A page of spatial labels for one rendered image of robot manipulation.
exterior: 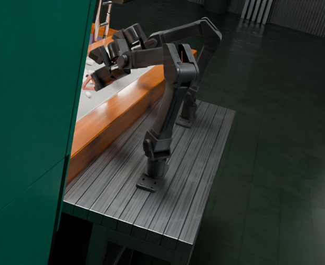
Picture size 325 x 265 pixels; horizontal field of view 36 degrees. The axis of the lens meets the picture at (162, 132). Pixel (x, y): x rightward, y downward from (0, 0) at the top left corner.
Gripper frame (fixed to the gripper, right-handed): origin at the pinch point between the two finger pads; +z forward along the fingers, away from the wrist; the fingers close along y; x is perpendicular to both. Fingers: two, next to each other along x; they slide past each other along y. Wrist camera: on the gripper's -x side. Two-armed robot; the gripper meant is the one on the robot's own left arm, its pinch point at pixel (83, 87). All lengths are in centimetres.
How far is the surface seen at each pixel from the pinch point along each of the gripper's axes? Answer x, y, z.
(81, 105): 5.9, -4.3, 7.6
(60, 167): 16, 54, -16
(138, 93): 12.4, -30.3, -3.9
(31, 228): 26, 66, -8
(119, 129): 20.4, -5.7, -2.4
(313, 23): 78, -822, 4
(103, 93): 5.8, -24.1, 7.6
